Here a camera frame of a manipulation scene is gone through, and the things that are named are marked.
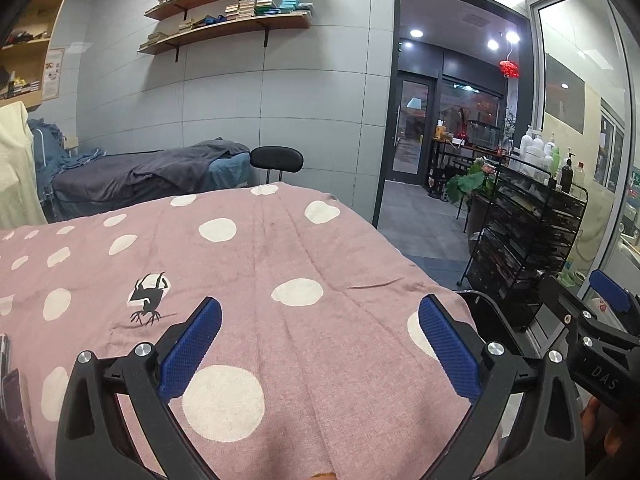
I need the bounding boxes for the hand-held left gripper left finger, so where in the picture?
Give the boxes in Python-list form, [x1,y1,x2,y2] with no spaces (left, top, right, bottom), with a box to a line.
[54,296,223,480]

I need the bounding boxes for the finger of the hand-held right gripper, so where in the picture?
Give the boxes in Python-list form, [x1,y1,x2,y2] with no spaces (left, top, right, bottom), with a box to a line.
[589,269,640,326]
[537,272,640,357]

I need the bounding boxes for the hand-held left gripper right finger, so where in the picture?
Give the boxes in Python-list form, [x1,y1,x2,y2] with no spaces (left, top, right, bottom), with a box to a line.
[417,294,587,480]

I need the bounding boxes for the person's right hand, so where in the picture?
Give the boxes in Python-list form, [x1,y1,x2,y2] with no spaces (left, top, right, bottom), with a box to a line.
[580,395,640,461]

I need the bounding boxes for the pink polka dot blanket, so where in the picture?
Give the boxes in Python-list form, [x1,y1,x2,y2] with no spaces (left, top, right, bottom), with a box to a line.
[0,182,501,480]

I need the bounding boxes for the green potted plant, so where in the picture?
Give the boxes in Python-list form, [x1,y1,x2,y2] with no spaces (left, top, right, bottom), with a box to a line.
[446,157,496,206]

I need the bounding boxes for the large white pump bottle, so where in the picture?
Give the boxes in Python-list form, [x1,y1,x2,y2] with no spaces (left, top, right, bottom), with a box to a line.
[519,127,545,163]

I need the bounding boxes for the dark grey blanket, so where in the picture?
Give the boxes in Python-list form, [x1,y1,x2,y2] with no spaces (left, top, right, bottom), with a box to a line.
[52,139,251,206]

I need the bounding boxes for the black side table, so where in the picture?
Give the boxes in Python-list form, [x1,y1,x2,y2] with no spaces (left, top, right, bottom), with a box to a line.
[429,120,503,201]

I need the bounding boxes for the dark cloth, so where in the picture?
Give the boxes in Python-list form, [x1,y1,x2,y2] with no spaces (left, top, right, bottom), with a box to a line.
[0,370,51,480]

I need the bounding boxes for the black chair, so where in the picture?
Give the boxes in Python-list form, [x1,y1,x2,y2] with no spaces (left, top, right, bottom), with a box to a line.
[250,146,304,186]

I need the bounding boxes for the glass entrance door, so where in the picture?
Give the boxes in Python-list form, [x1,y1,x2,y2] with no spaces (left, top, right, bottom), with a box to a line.
[392,75,436,181]

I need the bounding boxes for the pile of blue cloths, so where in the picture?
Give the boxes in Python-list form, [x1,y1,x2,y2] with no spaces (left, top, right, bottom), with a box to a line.
[27,117,106,211]

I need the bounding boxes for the cream towel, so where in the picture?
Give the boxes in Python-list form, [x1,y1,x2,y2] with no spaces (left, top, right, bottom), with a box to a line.
[0,101,48,230]

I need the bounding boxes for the wooden cubby cabinet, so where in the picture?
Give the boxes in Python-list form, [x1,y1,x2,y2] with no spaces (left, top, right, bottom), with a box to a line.
[0,0,68,108]

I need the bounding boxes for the black wire rack cart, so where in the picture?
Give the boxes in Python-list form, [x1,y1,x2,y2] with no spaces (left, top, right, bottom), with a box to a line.
[462,162,590,323]

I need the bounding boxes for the dark wall board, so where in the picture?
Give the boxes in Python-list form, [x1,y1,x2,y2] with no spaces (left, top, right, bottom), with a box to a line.
[544,52,586,135]

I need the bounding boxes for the black door frame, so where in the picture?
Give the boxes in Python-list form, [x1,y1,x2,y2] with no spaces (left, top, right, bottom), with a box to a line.
[372,0,533,226]

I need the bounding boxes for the wall poster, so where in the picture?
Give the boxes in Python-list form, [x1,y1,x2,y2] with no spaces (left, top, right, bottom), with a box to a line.
[42,47,66,100]

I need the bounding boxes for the wooden wall shelves with books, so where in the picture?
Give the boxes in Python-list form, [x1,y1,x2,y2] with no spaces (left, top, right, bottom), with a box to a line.
[139,0,315,51]

